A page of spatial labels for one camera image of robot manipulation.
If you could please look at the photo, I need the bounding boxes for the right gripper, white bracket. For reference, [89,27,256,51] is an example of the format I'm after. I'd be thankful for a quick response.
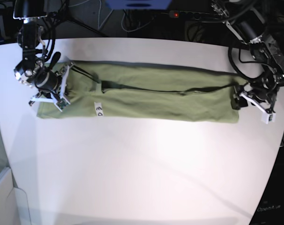
[29,62,75,111]

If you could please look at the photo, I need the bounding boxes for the left gripper, white bracket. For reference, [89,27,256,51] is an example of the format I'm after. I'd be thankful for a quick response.
[231,83,277,124]

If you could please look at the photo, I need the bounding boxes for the green T-shirt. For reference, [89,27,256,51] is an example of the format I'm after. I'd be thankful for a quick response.
[37,61,244,123]

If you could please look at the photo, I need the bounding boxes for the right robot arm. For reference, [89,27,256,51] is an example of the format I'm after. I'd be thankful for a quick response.
[13,0,75,111]

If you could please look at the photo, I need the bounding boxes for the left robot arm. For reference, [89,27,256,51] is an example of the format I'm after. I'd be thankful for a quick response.
[211,0,284,124]

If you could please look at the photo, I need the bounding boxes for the blue box overhead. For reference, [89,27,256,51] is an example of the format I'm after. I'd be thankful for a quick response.
[106,0,171,10]

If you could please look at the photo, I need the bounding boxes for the black power strip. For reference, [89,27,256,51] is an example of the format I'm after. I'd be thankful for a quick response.
[168,10,221,21]

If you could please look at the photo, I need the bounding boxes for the black OpenArm base box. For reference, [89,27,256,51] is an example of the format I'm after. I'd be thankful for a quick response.
[250,147,284,225]

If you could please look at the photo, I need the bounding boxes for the white bin at left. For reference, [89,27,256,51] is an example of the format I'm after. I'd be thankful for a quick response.
[0,167,31,225]

